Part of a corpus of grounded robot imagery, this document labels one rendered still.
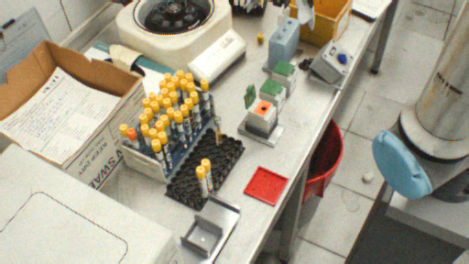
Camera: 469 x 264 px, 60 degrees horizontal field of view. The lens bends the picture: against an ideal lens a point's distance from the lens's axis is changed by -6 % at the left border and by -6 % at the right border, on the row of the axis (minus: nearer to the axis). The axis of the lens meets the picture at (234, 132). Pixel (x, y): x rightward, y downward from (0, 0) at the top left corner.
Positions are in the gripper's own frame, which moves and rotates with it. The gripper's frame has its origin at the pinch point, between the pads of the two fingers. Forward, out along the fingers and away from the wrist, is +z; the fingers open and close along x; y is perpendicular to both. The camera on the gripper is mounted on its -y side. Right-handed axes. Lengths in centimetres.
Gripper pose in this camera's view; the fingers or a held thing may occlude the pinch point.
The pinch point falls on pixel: (280, 19)
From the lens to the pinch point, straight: 97.5
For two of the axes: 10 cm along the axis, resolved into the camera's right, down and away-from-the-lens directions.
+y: -4.5, 7.1, -5.4
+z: 0.3, 6.1, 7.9
